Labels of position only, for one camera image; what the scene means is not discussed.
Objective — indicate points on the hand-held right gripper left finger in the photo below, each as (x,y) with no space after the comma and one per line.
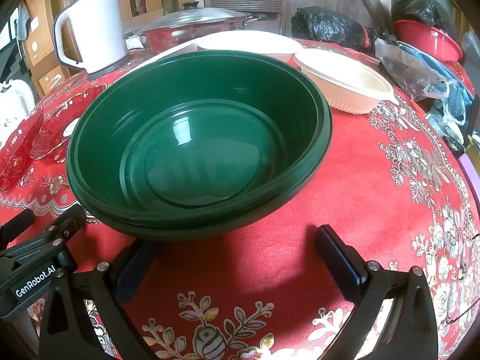
(131,273)

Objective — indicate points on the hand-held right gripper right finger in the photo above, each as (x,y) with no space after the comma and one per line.
(339,262)

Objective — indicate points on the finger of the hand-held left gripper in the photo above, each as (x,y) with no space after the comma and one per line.
(63,228)
(17,227)

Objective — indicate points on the red glass plate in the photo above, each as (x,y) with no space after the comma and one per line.
(15,157)
(56,127)

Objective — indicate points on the cream ribbed bowl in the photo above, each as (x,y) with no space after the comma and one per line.
(345,82)

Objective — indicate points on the white plate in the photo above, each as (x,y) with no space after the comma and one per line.
(176,51)

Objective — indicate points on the white bowl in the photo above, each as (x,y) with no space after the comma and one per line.
(247,41)

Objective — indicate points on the red floral tablecloth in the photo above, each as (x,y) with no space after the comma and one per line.
(375,195)

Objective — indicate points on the white ornate chair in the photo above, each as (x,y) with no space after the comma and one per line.
(13,108)

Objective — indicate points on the purple plastic item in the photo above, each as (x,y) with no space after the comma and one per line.
(470,167)

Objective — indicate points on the wooden drawer cabinet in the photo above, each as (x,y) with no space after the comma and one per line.
(37,45)

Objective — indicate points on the clear plastic bag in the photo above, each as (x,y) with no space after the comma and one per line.
(408,71)

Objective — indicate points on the grey hanging towel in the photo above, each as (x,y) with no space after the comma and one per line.
(22,22)

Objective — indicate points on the blue plastic bag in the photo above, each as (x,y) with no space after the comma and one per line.
(455,93)

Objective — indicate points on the white electric kettle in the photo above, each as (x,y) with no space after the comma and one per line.
(97,26)

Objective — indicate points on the stainless steel pot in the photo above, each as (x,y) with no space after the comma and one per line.
(168,40)

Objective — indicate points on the black plastic bag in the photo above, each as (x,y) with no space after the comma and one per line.
(412,7)
(326,26)

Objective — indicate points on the red plastic basin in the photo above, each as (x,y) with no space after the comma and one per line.
(431,43)

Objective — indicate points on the glass pot lid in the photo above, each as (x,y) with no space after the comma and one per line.
(195,20)

